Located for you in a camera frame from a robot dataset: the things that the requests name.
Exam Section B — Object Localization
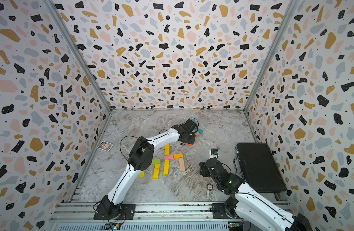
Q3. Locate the aluminium front rail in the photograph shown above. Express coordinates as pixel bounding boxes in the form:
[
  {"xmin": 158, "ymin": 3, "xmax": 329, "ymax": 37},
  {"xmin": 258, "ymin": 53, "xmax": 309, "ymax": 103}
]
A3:
[{"xmin": 49, "ymin": 202, "xmax": 258, "ymax": 231}]

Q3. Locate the natural wood long block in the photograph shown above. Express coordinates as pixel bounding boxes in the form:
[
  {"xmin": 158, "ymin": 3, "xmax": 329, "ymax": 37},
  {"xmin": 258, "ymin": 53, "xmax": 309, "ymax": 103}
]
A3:
[{"xmin": 179, "ymin": 157, "xmax": 186, "ymax": 172}]

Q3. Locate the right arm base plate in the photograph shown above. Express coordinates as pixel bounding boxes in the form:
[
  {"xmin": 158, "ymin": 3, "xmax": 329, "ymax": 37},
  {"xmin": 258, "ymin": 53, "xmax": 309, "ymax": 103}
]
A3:
[{"xmin": 210, "ymin": 203, "xmax": 239, "ymax": 219}]

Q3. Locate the lime green block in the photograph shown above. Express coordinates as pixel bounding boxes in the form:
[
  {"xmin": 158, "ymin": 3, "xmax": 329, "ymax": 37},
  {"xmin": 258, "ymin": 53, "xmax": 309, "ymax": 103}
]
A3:
[{"xmin": 152, "ymin": 159, "xmax": 160, "ymax": 165}]

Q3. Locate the pink block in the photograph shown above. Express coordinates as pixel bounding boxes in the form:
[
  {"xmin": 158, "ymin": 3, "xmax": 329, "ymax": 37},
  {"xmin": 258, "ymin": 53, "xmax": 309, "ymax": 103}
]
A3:
[{"xmin": 164, "ymin": 155, "xmax": 174, "ymax": 160}]

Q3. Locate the amber block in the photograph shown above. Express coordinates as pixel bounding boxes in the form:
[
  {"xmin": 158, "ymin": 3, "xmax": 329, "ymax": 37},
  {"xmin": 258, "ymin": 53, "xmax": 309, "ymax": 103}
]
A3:
[{"xmin": 173, "ymin": 153, "xmax": 183, "ymax": 159}]

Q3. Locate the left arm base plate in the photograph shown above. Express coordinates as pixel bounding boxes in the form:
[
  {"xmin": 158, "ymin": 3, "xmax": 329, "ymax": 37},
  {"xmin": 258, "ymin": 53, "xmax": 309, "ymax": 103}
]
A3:
[{"xmin": 93, "ymin": 204, "xmax": 136, "ymax": 220}]

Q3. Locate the small printed card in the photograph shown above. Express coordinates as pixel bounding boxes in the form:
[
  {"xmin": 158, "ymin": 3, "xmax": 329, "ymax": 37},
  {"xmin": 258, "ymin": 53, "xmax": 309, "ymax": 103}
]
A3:
[{"xmin": 97, "ymin": 141, "xmax": 114, "ymax": 152}]

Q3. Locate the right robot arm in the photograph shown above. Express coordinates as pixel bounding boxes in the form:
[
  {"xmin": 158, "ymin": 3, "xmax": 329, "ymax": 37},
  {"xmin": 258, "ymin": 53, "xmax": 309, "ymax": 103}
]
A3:
[{"xmin": 199, "ymin": 157, "xmax": 312, "ymax": 231}]

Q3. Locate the black carrying case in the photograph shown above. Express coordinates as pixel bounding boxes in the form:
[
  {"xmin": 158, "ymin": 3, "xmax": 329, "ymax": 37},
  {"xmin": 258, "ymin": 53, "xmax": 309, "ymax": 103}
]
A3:
[{"xmin": 235, "ymin": 143, "xmax": 286, "ymax": 193}]

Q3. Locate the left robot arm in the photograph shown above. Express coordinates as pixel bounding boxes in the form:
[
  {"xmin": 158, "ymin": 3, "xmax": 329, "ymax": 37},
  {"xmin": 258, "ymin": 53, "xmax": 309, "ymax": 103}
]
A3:
[{"xmin": 95, "ymin": 117, "xmax": 199, "ymax": 214}]

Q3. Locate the yellow long block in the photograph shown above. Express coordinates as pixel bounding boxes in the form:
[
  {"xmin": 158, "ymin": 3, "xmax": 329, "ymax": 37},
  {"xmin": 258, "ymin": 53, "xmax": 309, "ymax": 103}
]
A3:
[{"xmin": 163, "ymin": 160, "xmax": 170, "ymax": 175}]

